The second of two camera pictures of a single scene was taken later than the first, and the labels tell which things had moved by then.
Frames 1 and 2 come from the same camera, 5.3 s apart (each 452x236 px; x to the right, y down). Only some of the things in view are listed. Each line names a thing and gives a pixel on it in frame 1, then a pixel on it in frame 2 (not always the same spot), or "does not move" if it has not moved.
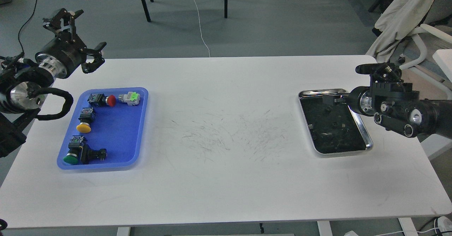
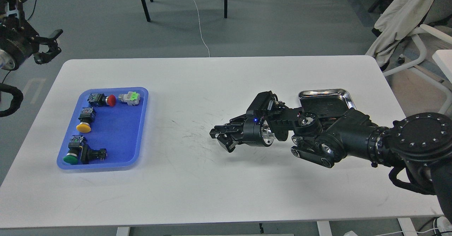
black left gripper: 62,55 to 18,40
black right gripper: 360,100 to 253,131
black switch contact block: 89,156 does not move
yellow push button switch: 86,116 does not move
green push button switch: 75,148 does not move
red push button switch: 99,100 does not move
